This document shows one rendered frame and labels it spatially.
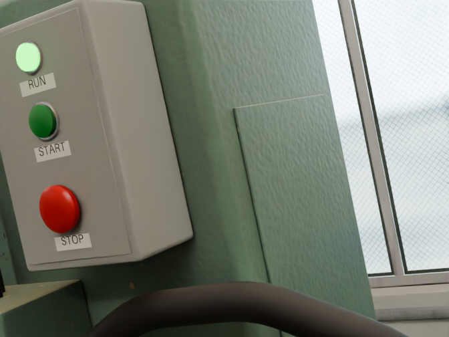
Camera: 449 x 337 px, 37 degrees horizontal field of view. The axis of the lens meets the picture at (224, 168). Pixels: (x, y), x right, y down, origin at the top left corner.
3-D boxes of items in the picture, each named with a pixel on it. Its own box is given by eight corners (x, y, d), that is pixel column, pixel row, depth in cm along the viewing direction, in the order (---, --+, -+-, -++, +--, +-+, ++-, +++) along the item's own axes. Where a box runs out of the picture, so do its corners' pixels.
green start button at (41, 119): (36, 143, 43) (27, 105, 42) (63, 136, 41) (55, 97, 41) (29, 144, 42) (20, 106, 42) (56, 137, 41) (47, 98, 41)
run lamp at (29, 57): (23, 76, 42) (16, 45, 42) (46, 69, 41) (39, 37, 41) (15, 77, 42) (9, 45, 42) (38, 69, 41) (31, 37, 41)
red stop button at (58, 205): (53, 233, 43) (42, 186, 43) (87, 228, 41) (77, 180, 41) (41, 237, 42) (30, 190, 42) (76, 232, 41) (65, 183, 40)
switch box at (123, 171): (86, 251, 50) (39, 38, 49) (196, 238, 45) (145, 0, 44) (24, 274, 45) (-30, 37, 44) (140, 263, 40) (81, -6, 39)
